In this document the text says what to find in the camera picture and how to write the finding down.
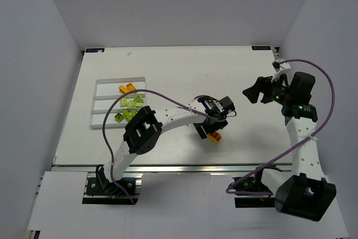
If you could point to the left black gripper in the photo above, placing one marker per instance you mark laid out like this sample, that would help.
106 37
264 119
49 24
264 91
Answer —
206 126

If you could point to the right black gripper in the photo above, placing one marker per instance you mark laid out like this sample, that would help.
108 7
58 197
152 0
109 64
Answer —
264 89

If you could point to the orange curved lego brick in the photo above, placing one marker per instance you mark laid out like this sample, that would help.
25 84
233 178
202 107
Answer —
214 137

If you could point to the light green lego brick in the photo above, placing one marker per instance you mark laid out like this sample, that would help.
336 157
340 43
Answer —
139 99
123 102

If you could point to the small dark green lego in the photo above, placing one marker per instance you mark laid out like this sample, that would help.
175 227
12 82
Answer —
119 117

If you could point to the pale green lego brick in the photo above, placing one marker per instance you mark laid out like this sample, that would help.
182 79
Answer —
130 104

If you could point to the long orange lego brick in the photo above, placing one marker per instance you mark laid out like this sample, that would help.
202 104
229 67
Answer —
123 89

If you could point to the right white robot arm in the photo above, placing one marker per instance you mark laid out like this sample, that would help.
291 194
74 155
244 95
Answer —
305 192

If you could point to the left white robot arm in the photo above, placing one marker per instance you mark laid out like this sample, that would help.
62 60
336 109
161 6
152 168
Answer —
205 113

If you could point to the right blue label sticker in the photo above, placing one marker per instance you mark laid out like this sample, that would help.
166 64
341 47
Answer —
260 47

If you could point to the blue label sticker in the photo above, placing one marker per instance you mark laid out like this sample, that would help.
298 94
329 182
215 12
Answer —
94 50
260 47

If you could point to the white compartment tray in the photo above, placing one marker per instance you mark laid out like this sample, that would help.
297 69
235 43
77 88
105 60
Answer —
106 92

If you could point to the left blue label sticker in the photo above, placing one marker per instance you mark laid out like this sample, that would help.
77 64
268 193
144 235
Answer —
94 50

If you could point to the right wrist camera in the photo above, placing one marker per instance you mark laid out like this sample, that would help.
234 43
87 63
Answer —
280 68

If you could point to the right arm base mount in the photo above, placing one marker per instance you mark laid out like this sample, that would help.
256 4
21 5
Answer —
254 193

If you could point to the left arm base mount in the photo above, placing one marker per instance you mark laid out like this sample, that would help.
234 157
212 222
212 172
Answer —
98 190

